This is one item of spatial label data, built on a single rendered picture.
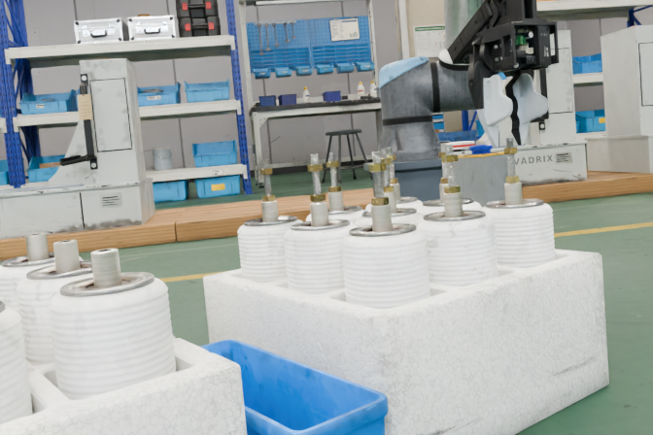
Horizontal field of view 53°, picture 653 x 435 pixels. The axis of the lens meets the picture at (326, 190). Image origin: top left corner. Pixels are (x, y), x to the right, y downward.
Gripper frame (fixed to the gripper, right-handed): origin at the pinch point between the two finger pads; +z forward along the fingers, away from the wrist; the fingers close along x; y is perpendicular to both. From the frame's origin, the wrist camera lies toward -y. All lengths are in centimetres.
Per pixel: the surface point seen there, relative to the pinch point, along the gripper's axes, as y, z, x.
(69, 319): 17, 11, -56
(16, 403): 19, 16, -61
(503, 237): 3.5, 12.8, -4.0
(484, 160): -17.6, 3.9, 9.7
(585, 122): -384, 1, 400
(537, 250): 5.8, 14.7, -0.6
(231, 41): -456, -91, 96
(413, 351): 14.9, 20.3, -25.0
